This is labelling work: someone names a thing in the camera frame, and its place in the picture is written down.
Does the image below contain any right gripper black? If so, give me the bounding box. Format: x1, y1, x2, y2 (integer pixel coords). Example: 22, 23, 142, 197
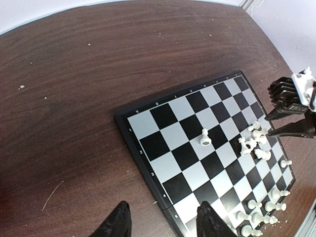
265, 81, 316, 138

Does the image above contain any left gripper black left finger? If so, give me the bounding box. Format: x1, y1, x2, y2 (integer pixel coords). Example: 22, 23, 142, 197
90, 201, 132, 237

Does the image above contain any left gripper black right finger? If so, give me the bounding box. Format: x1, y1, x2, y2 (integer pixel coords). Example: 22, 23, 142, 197
196, 201, 236, 237

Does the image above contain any white chess pawn piece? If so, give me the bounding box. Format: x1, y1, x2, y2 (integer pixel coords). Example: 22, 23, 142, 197
280, 160, 293, 168

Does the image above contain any white chess bishop piece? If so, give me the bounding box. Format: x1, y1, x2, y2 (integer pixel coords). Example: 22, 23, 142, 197
265, 201, 287, 212

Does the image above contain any pile of white chess pieces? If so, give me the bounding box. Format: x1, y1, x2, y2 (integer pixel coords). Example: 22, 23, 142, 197
238, 121, 272, 160

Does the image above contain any black grey chess board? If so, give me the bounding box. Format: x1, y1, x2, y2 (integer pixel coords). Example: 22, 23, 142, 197
114, 72, 295, 237

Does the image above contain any white small chess pawn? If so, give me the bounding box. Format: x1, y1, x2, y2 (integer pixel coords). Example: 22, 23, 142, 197
200, 128, 212, 146

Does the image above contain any aluminium front rail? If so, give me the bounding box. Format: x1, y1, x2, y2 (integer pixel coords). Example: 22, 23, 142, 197
295, 203, 316, 237

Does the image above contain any right aluminium frame post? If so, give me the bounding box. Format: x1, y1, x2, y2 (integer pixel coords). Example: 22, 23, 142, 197
239, 0, 262, 10

